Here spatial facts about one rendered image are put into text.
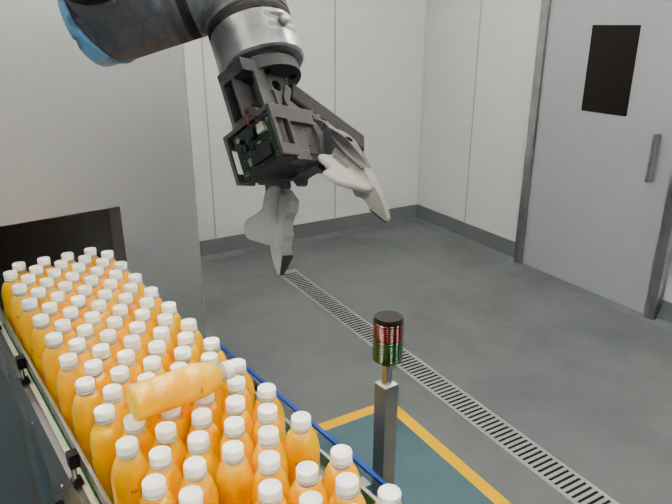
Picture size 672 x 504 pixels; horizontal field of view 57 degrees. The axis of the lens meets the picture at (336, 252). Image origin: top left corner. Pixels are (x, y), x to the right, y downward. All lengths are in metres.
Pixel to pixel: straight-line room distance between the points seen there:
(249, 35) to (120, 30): 0.13
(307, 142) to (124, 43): 0.22
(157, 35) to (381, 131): 5.11
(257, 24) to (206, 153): 4.41
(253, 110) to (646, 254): 4.00
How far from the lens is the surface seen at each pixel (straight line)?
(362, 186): 0.56
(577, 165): 4.69
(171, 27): 0.70
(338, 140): 0.60
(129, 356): 1.51
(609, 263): 4.64
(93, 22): 0.69
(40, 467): 2.35
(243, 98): 0.62
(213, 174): 5.08
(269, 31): 0.64
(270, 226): 0.65
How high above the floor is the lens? 1.83
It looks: 20 degrees down
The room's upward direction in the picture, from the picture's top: straight up
